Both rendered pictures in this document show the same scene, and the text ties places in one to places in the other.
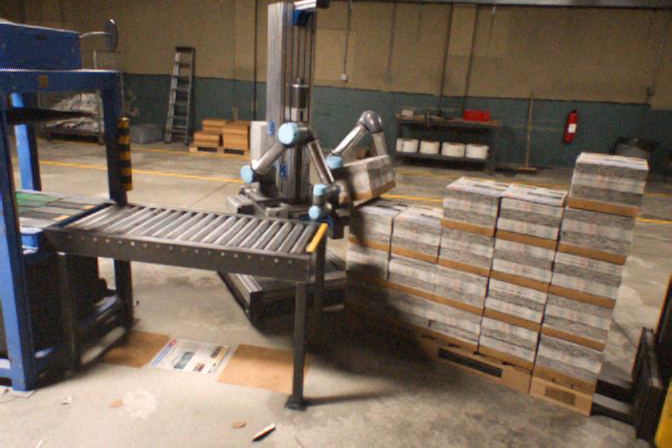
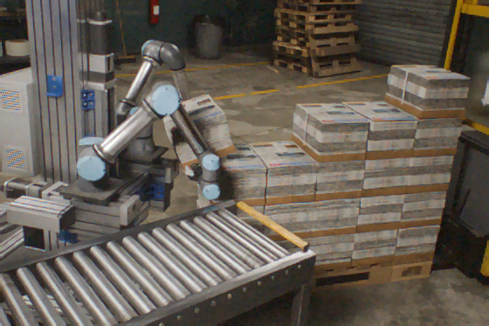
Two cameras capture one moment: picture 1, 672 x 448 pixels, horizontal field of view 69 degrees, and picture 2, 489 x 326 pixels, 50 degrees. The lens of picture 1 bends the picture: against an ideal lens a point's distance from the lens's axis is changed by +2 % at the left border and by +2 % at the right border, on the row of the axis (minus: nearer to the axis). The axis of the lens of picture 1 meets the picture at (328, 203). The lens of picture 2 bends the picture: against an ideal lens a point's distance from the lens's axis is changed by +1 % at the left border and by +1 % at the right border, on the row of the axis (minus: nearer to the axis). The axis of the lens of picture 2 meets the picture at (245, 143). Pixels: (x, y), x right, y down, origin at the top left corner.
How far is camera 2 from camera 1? 1.92 m
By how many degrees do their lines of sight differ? 46
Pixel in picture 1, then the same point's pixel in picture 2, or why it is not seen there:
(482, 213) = (355, 140)
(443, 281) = (321, 215)
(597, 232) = (439, 134)
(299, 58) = not seen: outside the picture
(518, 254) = (384, 169)
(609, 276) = (445, 166)
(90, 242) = not seen: outside the picture
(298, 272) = (306, 273)
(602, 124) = (177, 3)
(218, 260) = (223, 307)
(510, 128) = not seen: hidden behind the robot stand
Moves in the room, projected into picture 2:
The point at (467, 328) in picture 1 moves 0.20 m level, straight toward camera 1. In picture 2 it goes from (342, 249) to (365, 267)
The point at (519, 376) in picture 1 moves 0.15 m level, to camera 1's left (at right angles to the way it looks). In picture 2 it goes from (383, 271) to (370, 280)
